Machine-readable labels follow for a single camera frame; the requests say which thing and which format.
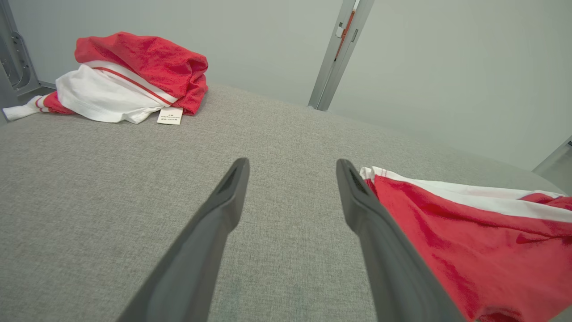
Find red and white shirt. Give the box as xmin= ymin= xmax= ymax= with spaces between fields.
xmin=2 ymin=31 xmax=210 ymax=126

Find red shorts with white stripe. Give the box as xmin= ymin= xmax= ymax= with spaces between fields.
xmin=360 ymin=166 xmax=572 ymax=322

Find grey metal corner frame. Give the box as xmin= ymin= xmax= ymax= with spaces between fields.
xmin=0 ymin=0 xmax=56 ymax=121

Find grey slanted metal frame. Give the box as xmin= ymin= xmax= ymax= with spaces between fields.
xmin=532 ymin=136 xmax=572 ymax=195

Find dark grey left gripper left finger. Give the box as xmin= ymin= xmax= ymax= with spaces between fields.
xmin=116 ymin=157 xmax=250 ymax=322

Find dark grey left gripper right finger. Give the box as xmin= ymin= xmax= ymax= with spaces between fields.
xmin=336 ymin=158 xmax=468 ymax=322

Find grey metal partition post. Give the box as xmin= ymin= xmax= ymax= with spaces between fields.
xmin=307 ymin=0 xmax=358 ymax=109
xmin=316 ymin=0 xmax=376 ymax=111

